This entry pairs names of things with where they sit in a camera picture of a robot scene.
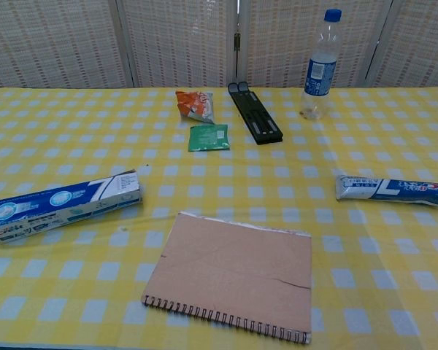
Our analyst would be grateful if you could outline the blue white milk carton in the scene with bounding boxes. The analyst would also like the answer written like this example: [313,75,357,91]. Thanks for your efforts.
[0,169,145,246]

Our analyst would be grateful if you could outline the green foil sachet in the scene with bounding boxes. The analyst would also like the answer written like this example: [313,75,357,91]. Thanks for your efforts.
[188,122,231,152]

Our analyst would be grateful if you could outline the black folding stand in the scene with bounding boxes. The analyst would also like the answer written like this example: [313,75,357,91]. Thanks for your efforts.
[227,82,285,147]

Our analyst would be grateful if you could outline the orange white snack packet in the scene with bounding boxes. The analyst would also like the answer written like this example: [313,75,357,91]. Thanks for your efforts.
[174,90,215,125]

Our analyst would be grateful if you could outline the brown spiral notebook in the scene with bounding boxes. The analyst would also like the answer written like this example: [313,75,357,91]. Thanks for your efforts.
[141,211,313,346]

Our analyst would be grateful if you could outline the clear bottle blue cap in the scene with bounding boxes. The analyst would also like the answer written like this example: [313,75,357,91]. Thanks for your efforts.
[300,8,343,121]

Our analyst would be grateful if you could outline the yellow white checked tablecloth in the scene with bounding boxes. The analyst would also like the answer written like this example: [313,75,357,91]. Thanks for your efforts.
[0,86,438,350]

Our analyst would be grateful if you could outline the woven folding screen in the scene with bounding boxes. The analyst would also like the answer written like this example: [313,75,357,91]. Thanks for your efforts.
[0,0,438,90]

